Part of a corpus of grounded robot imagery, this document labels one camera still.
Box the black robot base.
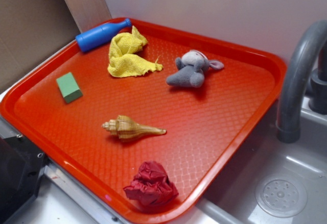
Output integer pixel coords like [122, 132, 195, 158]
[1, 135, 48, 223]

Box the grey faucet spout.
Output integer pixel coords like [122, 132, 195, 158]
[276, 20, 326, 143]

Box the yellow cloth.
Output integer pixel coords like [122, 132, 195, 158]
[107, 26, 164, 78]

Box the red plastic tray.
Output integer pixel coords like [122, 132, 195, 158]
[1, 19, 286, 223]

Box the dark grey faucet handle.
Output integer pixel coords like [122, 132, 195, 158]
[309, 45, 326, 115]

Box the tan spiral seashell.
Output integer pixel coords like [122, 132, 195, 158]
[102, 115, 167, 143]

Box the grey plush mouse toy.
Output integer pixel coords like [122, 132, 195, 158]
[166, 50, 224, 88]

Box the green block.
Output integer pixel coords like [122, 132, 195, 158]
[56, 72, 83, 104]

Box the blue plastic bottle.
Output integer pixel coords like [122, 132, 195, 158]
[75, 18, 132, 52]

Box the brown cardboard panel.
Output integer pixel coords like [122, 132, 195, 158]
[1, 0, 111, 92]

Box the grey plastic sink basin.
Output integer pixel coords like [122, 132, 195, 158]
[197, 105, 326, 223]

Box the crumpled red cloth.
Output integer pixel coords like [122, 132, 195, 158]
[123, 161, 179, 206]

